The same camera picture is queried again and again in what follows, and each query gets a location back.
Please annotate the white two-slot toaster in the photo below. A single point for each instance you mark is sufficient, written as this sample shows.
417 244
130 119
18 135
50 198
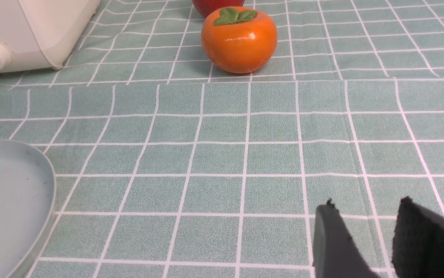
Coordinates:
39 34

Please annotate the red apple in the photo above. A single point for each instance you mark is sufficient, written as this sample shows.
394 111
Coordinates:
206 7

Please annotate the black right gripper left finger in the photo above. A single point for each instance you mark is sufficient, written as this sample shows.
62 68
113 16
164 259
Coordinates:
335 254

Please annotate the light blue round plate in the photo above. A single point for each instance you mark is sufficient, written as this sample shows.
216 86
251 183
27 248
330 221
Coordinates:
27 200

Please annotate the green checkered tablecloth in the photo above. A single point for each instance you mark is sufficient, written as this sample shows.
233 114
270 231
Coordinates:
168 167

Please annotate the orange persimmon with green leaf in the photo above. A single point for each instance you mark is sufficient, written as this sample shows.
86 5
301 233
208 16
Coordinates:
239 40

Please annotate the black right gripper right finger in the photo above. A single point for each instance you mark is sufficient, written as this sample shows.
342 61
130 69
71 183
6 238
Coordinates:
418 242

